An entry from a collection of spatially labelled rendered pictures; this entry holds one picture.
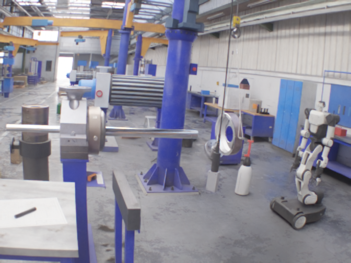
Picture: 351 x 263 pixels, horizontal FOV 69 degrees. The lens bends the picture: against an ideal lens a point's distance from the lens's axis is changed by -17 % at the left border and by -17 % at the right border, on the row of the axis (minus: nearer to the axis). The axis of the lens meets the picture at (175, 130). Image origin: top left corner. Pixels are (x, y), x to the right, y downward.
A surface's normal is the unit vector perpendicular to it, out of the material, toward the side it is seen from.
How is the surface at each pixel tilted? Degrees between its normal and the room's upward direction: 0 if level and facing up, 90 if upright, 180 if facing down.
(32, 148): 90
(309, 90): 90
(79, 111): 45
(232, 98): 90
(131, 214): 90
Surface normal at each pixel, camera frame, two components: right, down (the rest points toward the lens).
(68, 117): 0.29, -0.54
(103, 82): 0.29, 0.21
